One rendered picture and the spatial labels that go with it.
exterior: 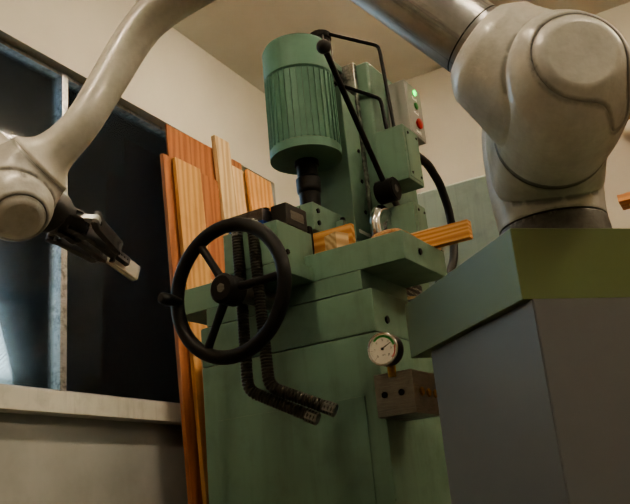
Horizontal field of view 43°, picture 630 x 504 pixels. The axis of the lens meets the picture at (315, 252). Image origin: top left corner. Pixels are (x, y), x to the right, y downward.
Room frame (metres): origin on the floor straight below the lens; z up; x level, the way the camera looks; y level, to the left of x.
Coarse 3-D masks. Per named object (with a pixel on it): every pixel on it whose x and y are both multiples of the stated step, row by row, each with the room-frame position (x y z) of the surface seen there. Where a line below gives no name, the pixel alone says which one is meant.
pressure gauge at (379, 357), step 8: (376, 336) 1.48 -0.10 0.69; (384, 336) 1.47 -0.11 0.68; (392, 336) 1.46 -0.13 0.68; (368, 344) 1.48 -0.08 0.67; (376, 344) 1.48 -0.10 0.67; (384, 344) 1.47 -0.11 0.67; (392, 344) 1.46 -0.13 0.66; (400, 344) 1.47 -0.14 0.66; (368, 352) 1.48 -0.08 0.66; (376, 352) 1.48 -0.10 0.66; (384, 352) 1.47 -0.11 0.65; (392, 352) 1.46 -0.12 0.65; (400, 352) 1.47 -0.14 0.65; (376, 360) 1.48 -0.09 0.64; (384, 360) 1.47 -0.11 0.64; (392, 360) 1.46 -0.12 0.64; (392, 368) 1.49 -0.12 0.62; (392, 376) 1.49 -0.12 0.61
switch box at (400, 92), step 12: (396, 84) 1.96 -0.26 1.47; (408, 84) 1.96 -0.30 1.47; (396, 96) 1.96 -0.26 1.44; (408, 96) 1.95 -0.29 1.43; (396, 108) 1.96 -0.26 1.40; (408, 108) 1.95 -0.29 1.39; (420, 108) 2.02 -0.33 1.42; (396, 120) 1.96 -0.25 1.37; (408, 120) 1.95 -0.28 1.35; (420, 144) 2.03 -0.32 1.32
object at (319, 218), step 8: (304, 208) 1.75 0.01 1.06; (312, 208) 1.74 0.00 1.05; (320, 208) 1.77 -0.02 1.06; (312, 216) 1.74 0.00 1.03; (320, 216) 1.76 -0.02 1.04; (328, 216) 1.80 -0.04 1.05; (336, 216) 1.83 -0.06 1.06; (312, 224) 1.74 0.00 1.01; (320, 224) 1.75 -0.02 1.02; (328, 224) 1.79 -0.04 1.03
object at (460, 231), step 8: (448, 224) 1.62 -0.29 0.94; (456, 224) 1.61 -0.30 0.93; (464, 224) 1.60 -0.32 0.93; (424, 232) 1.64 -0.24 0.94; (432, 232) 1.64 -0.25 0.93; (440, 232) 1.63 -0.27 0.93; (448, 232) 1.62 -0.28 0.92; (456, 232) 1.61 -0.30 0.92; (464, 232) 1.60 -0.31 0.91; (424, 240) 1.65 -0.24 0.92; (432, 240) 1.64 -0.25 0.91; (440, 240) 1.63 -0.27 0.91; (448, 240) 1.62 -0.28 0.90; (456, 240) 1.61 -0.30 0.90; (464, 240) 1.62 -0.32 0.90
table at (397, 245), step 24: (384, 240) 1.52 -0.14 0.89; (408, 240) 1.53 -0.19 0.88; (312, 264) 1.61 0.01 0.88; (336, 264) 1.58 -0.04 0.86; (360, 264) 1.55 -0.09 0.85; (384, 264) 1.53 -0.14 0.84; (408, 264) 1.55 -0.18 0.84; (432, 264) 1.62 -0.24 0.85; (192, 288) 1.78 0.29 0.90; (192, 312) 1.78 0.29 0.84
